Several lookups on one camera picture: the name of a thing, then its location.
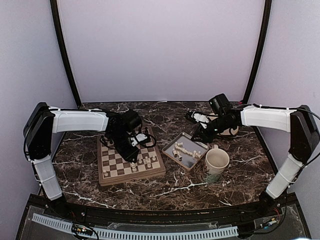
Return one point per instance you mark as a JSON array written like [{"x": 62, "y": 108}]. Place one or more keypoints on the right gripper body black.
[{"x": 221, "y": 124}]

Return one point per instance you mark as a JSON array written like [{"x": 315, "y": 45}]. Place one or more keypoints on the wooden chess board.
[{"x": 120, "y": 170}]

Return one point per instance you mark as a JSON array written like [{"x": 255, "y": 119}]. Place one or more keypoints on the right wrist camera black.
[{"x": 220, "y": 104}]

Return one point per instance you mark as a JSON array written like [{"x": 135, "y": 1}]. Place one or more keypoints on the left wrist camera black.
[{"x": 131, "y": 119}]

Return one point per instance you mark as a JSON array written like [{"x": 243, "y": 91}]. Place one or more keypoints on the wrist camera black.
[
  {"x": 131, "y": 119},
  {"x": 220, "y": 104}
]

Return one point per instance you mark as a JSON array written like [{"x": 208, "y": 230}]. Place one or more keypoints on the ceramic mug shell print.
[{"x": 216, "y": 161}]

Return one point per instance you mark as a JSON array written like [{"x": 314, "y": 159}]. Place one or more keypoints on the metal tray wood rim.
[{"x": 191, "y": 151}]

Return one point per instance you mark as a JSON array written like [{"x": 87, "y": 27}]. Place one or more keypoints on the dark chess piece far left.
[{"x": 102, "y": 140}]

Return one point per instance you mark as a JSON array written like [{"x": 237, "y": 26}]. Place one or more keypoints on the black front rail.
[{"x": 89, "y": 215}]

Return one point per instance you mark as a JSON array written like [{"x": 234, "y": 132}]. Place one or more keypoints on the right black frame post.
[{"x": 259, "y": 50}]

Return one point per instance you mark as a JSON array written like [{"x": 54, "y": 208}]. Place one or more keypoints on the left black frame post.
[{"x": 63, "y": 51}]

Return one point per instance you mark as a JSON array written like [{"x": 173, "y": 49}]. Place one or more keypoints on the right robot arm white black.
[{"x": 290, "y": 132}]

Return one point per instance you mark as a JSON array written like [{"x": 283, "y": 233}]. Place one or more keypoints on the white chess piece tall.
[{"x": 133, "y": 166}]

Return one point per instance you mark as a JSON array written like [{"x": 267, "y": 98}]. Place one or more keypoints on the beige decorated ceramic plate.
[{"x": 230, "y": 132}]

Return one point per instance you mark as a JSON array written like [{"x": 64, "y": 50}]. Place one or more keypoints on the white slotted cable duct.
[{"x": 123, "y": 232}]

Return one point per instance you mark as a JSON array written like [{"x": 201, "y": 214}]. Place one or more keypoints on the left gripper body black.
[{"x": 119, "y": 141}]

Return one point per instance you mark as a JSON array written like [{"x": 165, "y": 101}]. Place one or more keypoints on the black frame post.
[
  {"x": 63, "y": 51},
  {"x": 259, "y": 50}
]

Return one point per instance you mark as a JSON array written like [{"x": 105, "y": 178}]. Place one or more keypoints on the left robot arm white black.
[{"x": 39, "y": 142}]

